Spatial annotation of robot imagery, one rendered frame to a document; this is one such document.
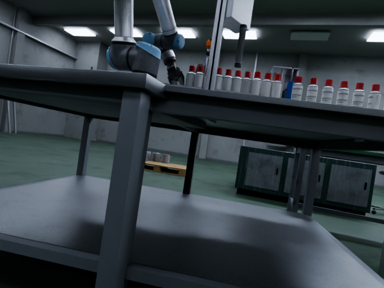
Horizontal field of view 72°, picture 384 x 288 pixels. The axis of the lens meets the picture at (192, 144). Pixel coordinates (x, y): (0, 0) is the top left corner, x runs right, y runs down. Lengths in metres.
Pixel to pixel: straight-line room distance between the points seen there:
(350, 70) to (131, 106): 11.72
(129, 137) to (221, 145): 11.01
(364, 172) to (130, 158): 3.62
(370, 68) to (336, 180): 8.80
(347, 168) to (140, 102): 3.54
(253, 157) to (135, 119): 3.29
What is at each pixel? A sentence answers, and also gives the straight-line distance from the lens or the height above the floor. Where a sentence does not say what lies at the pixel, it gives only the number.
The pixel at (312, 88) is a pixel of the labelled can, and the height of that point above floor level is 1.02.
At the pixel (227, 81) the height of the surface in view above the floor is 1.01.
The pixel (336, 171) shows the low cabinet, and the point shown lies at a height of 0.56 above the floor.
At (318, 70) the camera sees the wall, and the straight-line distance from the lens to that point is 12.09.
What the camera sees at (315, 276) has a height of 0.22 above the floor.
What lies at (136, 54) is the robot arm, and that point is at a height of 1.01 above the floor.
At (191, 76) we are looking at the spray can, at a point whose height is 1.02.
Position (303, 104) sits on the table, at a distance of 0.84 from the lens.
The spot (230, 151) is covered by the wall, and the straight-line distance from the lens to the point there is 11.64.
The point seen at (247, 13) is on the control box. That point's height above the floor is 1.36.
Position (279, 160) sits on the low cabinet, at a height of 0.58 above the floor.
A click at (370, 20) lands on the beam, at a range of 9.34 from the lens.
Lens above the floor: 0.66
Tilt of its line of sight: level
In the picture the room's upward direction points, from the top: 8 degrees clockwise
